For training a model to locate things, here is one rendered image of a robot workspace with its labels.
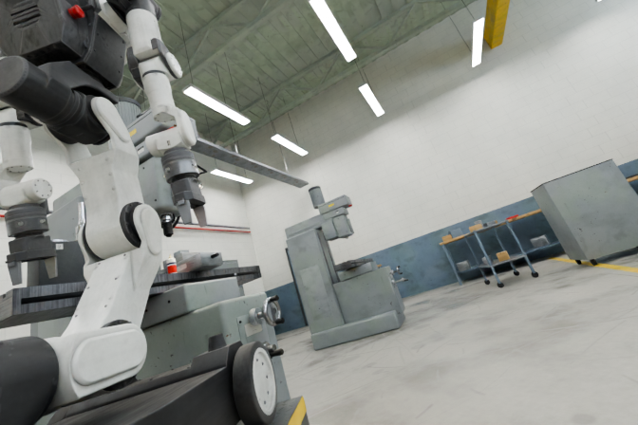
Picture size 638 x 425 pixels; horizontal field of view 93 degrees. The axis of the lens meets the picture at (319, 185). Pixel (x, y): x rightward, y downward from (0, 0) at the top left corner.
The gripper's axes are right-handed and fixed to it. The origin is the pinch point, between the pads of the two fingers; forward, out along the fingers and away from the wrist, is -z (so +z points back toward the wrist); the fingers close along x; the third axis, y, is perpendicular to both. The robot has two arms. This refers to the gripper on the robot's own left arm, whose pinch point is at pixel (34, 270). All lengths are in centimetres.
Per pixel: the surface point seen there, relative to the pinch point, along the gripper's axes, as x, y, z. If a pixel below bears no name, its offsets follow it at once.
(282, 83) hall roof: 698, -74, 390
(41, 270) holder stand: 21.8, 19.0, 1.8
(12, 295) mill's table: 5.7, 13.4, -4.8
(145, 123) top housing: 73, -3, 71
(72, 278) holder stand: 28.8, 14.5, -3.6
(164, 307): 49, -6, -26
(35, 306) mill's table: 9.7, 11.1, -10.0
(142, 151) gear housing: 74, 2, 56
